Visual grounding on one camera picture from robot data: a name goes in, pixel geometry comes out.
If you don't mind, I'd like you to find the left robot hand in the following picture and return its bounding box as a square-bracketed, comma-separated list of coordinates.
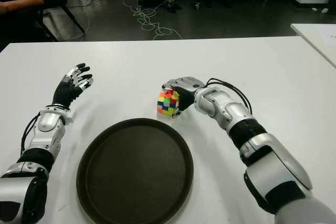
[51, 62, 94, 110]

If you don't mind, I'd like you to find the multicolour Rubik's cube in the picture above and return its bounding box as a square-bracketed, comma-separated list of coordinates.
[156, 87, 181, 118]

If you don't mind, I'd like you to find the tangled white floor cable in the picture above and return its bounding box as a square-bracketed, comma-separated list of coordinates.
[123, 0, 184, 41]

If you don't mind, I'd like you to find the round dark brown plate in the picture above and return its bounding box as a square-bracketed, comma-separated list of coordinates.
[76, 118, 194, 224]

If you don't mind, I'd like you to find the black chair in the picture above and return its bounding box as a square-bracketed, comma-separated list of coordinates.
[34, 3, 86, 42]

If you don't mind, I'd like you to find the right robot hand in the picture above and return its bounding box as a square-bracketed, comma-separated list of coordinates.
[161, 76, 206, 118]

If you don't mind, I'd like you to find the person's bare forearm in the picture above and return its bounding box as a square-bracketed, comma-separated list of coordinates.
[0, 0, 45, 15]

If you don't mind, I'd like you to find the white side table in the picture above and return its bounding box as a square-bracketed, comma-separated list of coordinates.
[290, 23, 336, 69]

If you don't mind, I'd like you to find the thin white floor cable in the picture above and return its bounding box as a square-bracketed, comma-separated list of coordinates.
[67, 0, 111, 40]

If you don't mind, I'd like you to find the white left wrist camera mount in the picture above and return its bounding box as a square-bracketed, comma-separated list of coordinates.
[64, 109, 77, 125]

